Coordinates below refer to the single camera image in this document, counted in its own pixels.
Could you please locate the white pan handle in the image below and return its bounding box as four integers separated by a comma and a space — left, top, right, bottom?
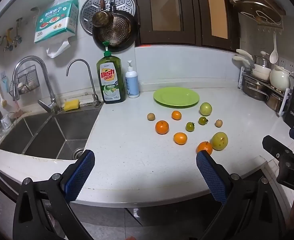
232, 56, 252, 67
236, 49, 254, 60

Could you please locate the green plate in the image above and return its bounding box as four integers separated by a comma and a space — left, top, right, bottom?
153, 87, 200, 109

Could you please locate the black wire basket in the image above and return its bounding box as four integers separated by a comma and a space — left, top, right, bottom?
9, 64, 41, 102

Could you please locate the paper towel pack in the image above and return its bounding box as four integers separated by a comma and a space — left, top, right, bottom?
34, 0, 79, 44

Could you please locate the glass cup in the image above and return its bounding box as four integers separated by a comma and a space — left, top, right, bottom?
0, 115, 12, 130

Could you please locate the wall outlet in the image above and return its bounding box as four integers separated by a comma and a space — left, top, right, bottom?
279, 57, 294, 72

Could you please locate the large steel kitchen faucet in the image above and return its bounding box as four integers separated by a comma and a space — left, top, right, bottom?
12, 56, 61, 114

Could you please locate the stainless steel sink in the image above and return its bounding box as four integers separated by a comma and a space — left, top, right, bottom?
0, 109, 101, 161

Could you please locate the brass colander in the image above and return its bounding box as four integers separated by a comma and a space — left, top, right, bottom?
99, 15, 132, 47

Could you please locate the yellow sponge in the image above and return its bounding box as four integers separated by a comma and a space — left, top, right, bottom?
63, 99, 80, 112

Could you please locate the yellow spotted guava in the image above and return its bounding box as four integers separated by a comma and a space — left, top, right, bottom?
211, 131, 229, 151

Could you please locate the dark wooden window frame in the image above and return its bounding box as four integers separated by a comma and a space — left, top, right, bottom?
129, 0, 240, 52

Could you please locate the white spoon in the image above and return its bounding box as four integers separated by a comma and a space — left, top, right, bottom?
269, 31, 279, 64

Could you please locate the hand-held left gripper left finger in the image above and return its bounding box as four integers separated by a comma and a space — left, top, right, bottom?
13, 149, 96, 240

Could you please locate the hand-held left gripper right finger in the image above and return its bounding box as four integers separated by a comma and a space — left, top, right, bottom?
196, 150, 286, 240

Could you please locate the white dish rack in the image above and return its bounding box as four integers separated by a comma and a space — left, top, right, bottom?
238, 66, 294, 117

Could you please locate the dish brush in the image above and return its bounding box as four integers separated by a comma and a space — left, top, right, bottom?
0, 79, 8, 108

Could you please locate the white blue pump bottle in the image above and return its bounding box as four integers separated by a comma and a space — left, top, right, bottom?
125, 60, 140, 99

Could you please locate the white pitcher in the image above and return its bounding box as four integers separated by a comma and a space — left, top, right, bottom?
270, 65, 294, 92

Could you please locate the large tangerine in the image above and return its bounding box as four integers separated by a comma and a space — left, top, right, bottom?
155, 120, 169, 135

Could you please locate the small steel pot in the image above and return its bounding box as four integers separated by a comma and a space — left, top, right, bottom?
254, 55, 271, 68

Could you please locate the green guava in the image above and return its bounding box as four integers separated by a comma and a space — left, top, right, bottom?
200, 102, 213, 116

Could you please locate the black frying pan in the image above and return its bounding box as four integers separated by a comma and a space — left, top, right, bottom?
92, 0, 140, 53

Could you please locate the thin gooseneck faucet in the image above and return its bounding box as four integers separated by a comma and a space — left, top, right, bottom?
66, 59, 103, 107

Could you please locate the green dish soap bottle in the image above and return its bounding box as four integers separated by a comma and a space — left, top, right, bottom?
96, 41, 126, 104

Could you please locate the metal utensil rack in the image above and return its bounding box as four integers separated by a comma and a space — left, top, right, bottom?
243, 76, 271, 102

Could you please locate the colourful wall hook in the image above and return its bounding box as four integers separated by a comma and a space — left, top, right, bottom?
0, 27, 13, 52
12, 17, 23, 48

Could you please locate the medium tangerine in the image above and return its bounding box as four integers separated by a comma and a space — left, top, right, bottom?
196, 141, 213, 155
173, 132, 188, 145

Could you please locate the brass ladle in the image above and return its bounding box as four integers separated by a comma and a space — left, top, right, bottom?
92, 0, 113, 28

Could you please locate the round steel steamer plate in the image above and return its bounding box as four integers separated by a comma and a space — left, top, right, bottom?
80, 0, 136, 37

